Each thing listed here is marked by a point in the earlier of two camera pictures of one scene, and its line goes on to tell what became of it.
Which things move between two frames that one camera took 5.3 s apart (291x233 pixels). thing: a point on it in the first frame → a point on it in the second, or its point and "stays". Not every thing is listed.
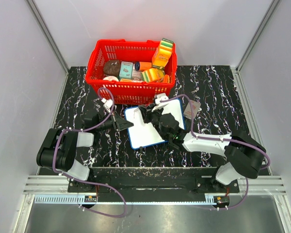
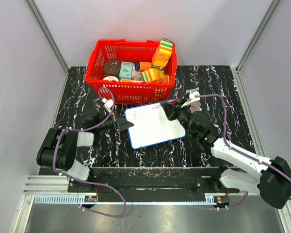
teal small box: (126, 70) stays
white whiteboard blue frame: (141, 134) stays
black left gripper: (120, 124) stays
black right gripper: (146, 116) → (171, 109)
